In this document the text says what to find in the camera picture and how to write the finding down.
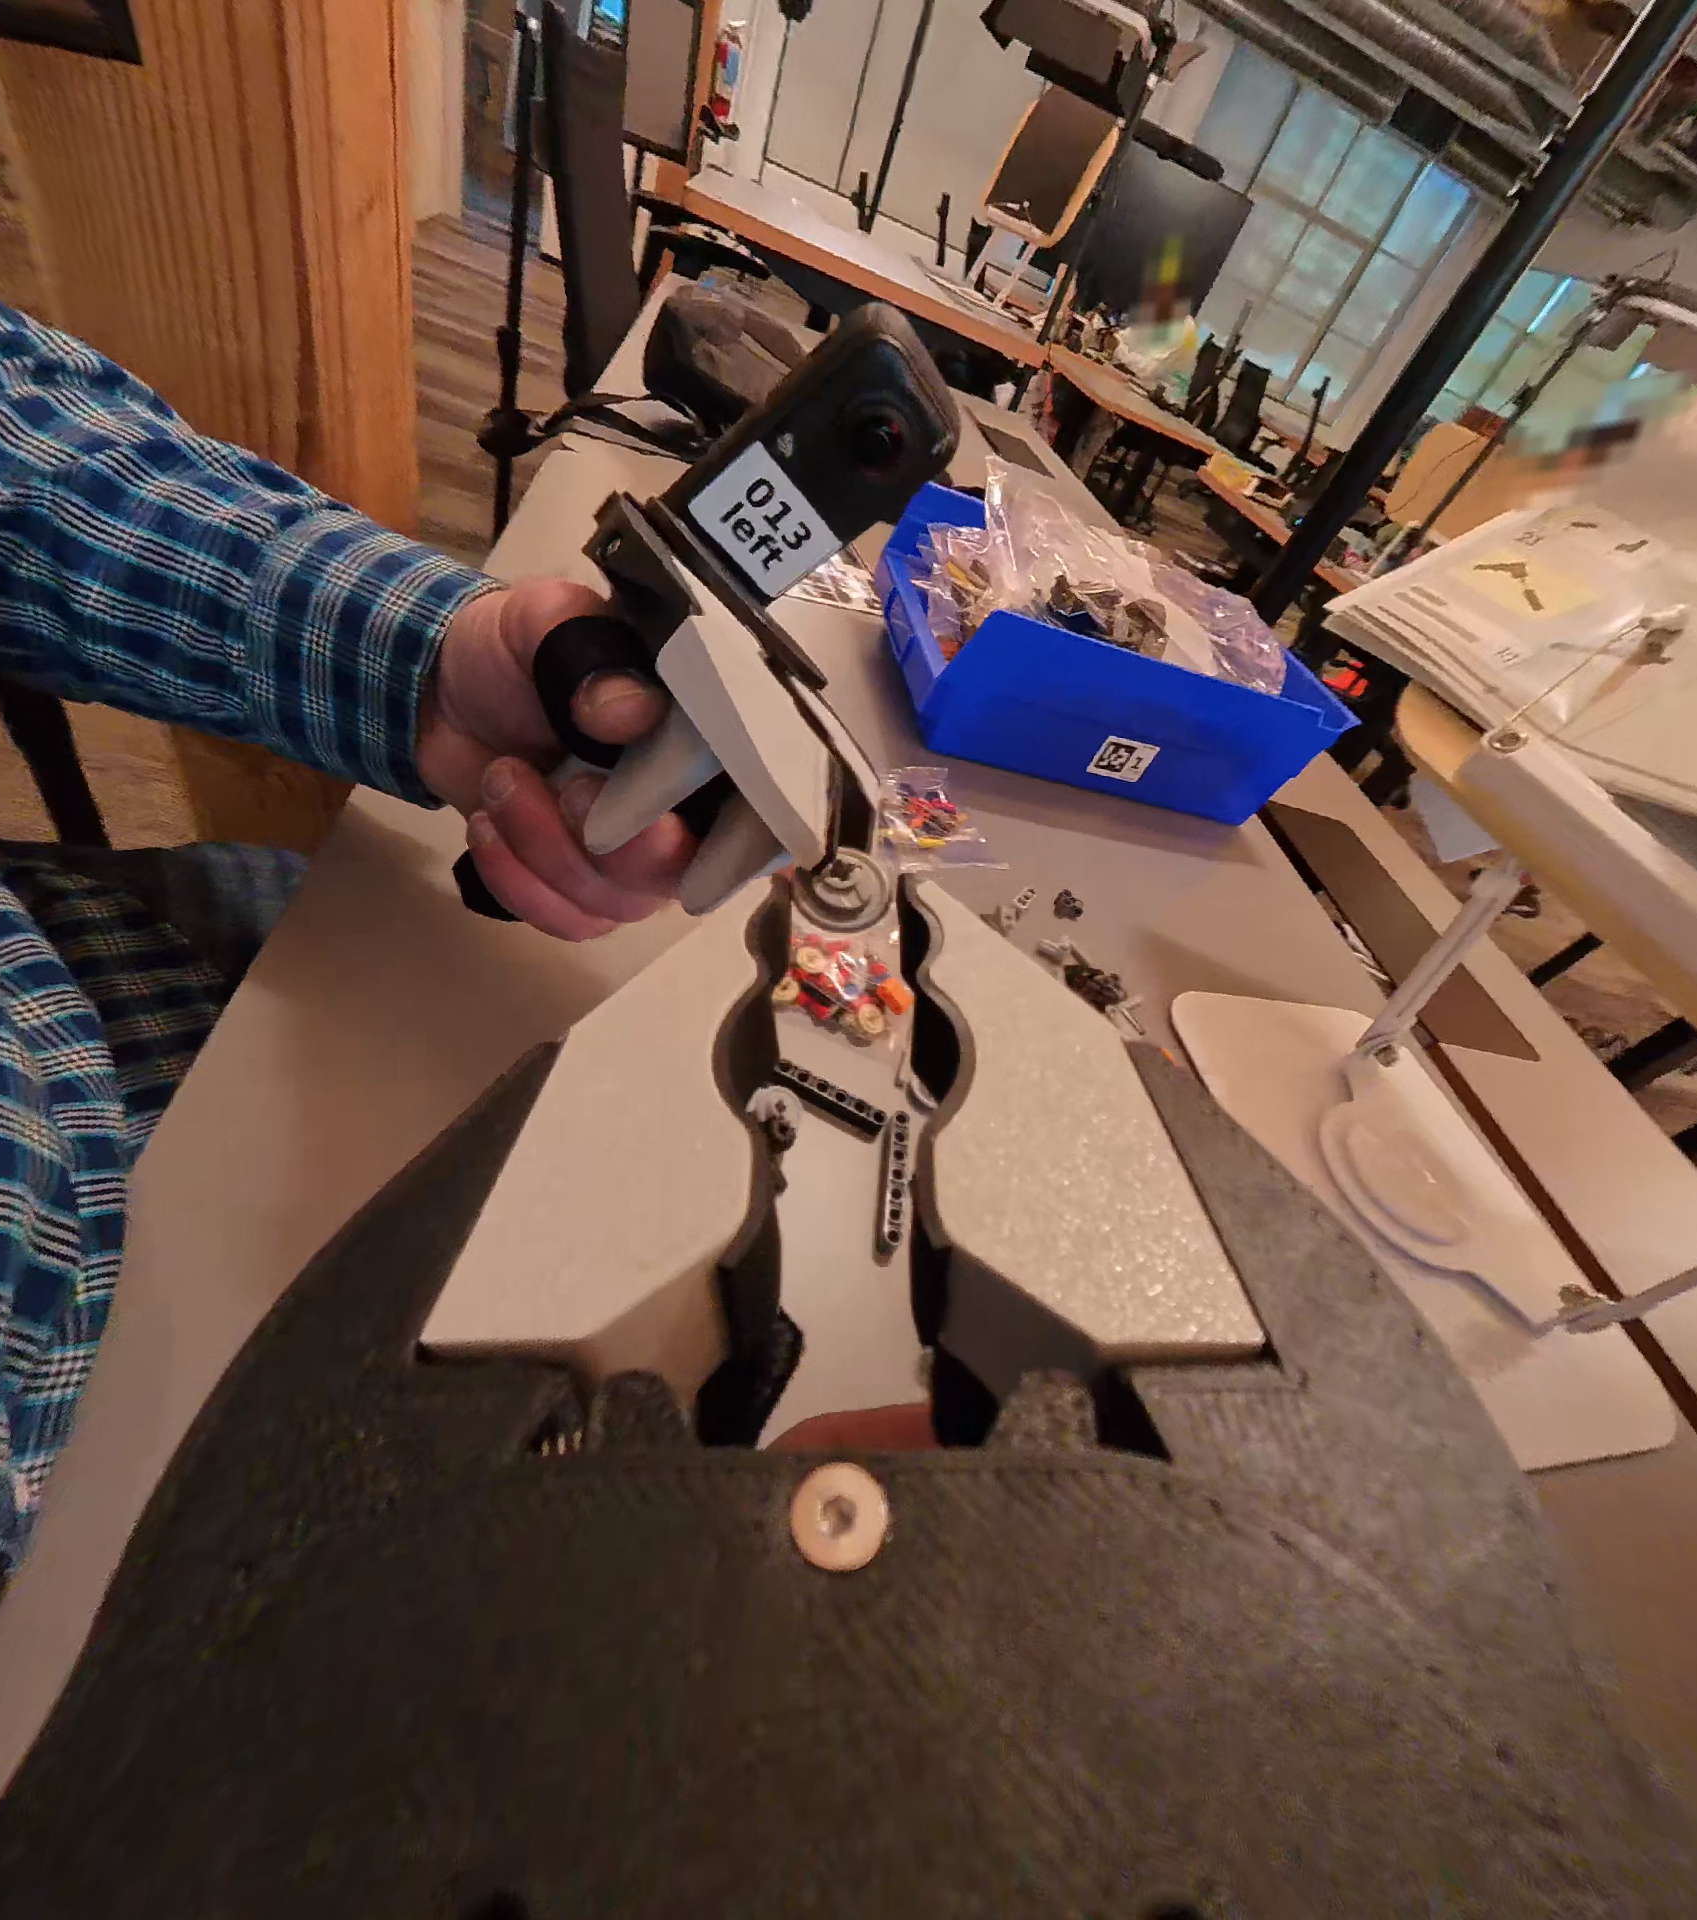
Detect black tripod stand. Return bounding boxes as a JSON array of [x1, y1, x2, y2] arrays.
[[477, 0, 594, 546]]

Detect clear bag yellow blue parts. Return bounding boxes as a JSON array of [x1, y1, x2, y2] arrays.
[[870, 763, 1007, 875]]

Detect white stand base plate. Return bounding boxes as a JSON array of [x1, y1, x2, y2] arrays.
[[1170, 989, 1682, 1476]]

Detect dark grey holed toy beam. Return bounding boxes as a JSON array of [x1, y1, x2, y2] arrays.
[[872, 1112, 924, 1262]]

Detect black holed toy beam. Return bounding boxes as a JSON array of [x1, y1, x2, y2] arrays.
[[770, 1055, 893, 1134]]

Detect clear bag red tan parts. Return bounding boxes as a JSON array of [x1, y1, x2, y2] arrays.
[[772, 925, 924, 1051]]

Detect clear bags of toy parts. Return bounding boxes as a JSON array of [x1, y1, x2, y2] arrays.
[[922, 456, 1292, 699]]

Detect person's left hand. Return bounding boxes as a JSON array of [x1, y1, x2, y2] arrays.
[[416, 576, 707, 944]]

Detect person's plaid shirt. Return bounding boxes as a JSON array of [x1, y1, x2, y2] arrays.
[[0, 780, 310, 1652]]

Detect instruction booklet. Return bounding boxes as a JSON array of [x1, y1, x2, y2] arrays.
[[1322, 335, 1697, 901]]

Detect black chair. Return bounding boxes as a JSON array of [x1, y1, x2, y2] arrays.
[[540, 0, 775, 407]]

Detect black monitor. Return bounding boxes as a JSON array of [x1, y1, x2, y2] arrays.
[[1081, 142, 1255, 324]]

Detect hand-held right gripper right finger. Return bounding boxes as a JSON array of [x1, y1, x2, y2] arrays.
[[896, 873, 1270, 1352]]

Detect wooden work table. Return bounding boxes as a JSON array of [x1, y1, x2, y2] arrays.
[[675, 179, 1075, 377]]

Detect person's left forearm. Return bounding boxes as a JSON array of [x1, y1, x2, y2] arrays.
[[0, 239, 496, 804]]

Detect wood-framed dark panel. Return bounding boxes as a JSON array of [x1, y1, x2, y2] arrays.
[[981, 92, 1123, 293]]

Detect framed marker sign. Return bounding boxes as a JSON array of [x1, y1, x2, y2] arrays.
[[0, 0, 142, 65]]

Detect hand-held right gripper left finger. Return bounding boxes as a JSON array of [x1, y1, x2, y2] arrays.
[[416, 873, 798, 1374]]

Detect black backpack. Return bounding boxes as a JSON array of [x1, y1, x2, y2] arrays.
[[642, 284, 850, 437]]

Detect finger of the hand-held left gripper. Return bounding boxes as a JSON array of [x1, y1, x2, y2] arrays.
[[747, 617, 886, 868], [655, 608, 841, 875]]

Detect blue plastic bin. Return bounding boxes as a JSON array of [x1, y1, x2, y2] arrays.
[[872, 479, 1360, 828]]

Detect cluster of small dark parts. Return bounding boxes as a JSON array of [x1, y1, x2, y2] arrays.
[[1040, 936, 1146, 1038]]

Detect black pole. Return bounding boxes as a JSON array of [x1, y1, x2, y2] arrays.
[[1245, 0, 1697, 620]]

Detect black chair frame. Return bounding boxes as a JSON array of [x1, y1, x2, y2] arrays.
[[0, 672, 113, 850]]

